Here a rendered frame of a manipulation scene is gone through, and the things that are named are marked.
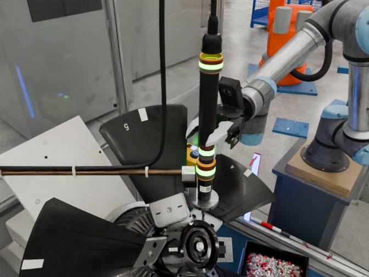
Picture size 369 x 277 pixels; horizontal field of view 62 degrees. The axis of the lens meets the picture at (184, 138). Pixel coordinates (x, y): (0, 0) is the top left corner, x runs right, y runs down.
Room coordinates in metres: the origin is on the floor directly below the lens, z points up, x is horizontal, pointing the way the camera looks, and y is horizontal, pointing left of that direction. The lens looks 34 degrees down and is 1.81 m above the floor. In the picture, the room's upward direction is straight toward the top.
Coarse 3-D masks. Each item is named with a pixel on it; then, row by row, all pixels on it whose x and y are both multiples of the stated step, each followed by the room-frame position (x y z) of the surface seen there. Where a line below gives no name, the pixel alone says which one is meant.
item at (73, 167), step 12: (216, 0) 0.54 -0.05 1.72; (156, 156) 0.54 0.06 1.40; (0, 168) 0.54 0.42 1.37; (12, 168) 0.54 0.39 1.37; (24, 168) 0.54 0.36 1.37; (36, 168) 0.54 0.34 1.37; (48, 168) 0.54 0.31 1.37; (60, 168) 0.54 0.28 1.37; (72, 168) 0.54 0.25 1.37; (84, 168) 0.54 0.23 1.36; (96, 168) 0.54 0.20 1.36; (108, 168) 0.54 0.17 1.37; (120, 168) 0.54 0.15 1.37; (132, 168) 0.54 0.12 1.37
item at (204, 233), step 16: (176, 224) 0.49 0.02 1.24; (192, 224) 0.47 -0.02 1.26; (208, 224) 0.49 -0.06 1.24; (176, 240) 0.43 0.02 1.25; (192, 240) 0.44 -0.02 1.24; (208, 240) 0.46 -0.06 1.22; (160, 256) 0.45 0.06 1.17; (176, 256) 0.41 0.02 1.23; (192, 256) 0.41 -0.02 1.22; (208, 256) 0.43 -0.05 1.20; (160, 272) 0.43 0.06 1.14; (176, 272) 0.41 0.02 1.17; (192, 272) 0.39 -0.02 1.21; (208, 272) 0.40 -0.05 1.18
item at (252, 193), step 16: (224, 160) 0.77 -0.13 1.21; (224, 176) 0.71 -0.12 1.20; (240, 176) 0.71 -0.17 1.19; (256, 176) 0.73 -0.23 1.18; (224, 192) 0.64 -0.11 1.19; (240, 192) 0.65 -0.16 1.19; (256, 192) 0.66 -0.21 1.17; (272, 192) 0.69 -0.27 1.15; (224, 208) 0.58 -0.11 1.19; (240, 208) 0.59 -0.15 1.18; (256, 208) 0.61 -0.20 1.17
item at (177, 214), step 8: (160, 200) 0.54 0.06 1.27; (168, 200) 0.54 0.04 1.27; (176, 200) 0.53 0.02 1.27; (184, 200) 0.53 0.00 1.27; (152, 208) 0.53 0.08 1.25; (160, 208) 0.53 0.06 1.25; (176, 208) 0.52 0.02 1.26; (184, 208) 0.52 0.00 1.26; (160, 216) 0.52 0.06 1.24; (168, 216) 0.51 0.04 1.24; (176, 216) 0.51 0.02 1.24; (184, 216) 0.51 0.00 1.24; (160, 224) 0.50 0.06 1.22; (168, 224) 0.50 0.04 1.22
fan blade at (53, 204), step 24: (48, 216) 0.36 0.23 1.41; (72, 216) 0.37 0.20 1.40; (96, 216) 0.39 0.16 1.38; (48, 240) 0.34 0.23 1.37; (72, 240) 0.35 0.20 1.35; (96, 240) 0.37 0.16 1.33; (120, 240) 0.39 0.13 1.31; (144, 240) 0.41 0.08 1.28; (48, 264) 0.32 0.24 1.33; (72, 264) 0.34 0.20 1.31; (96, 264) 0.36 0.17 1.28; (120, 264) 0.38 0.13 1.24
